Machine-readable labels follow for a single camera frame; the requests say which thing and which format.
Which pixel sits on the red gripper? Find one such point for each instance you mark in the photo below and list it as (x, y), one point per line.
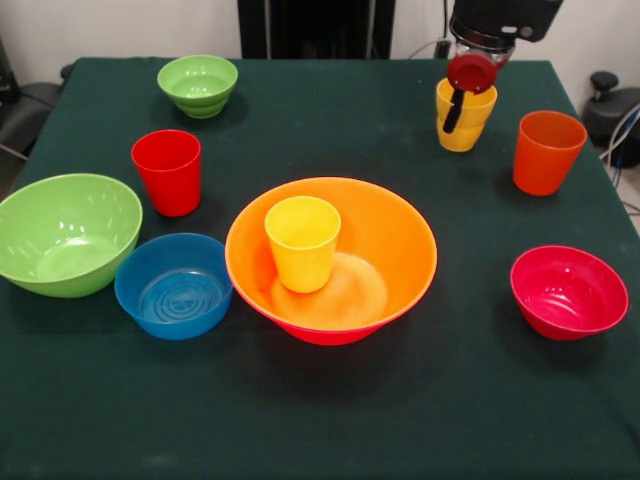
(471, 74)

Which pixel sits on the large orange bowl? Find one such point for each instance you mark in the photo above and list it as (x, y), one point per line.
(390, 235)

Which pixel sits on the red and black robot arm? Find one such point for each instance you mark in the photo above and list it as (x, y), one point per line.
(500, 15)

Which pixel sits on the black power adapter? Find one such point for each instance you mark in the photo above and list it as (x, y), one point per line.
(442, 50)

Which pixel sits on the orange cup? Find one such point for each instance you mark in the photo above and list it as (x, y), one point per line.
(542, 170)

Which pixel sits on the black equipment base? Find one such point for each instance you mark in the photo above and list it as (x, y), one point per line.
(610, 110)

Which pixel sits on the black cabinet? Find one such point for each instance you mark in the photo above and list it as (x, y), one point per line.
(320, 25)

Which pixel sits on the red bowl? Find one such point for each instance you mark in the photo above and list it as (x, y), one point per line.
(565, 295)

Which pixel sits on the small green bowl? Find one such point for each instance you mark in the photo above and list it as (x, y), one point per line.
(197, 85)

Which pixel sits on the red cup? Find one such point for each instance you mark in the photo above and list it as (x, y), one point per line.
(170, 190)

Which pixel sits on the dark green tablecloth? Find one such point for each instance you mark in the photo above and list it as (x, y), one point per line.
(320, 400)

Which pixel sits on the blue bowl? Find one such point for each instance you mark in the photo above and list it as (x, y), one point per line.
(172, 327)

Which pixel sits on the large green bowl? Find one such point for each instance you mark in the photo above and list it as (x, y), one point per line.
(65, 235)

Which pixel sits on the black chair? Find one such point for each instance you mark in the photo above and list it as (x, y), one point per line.
(30, 110)

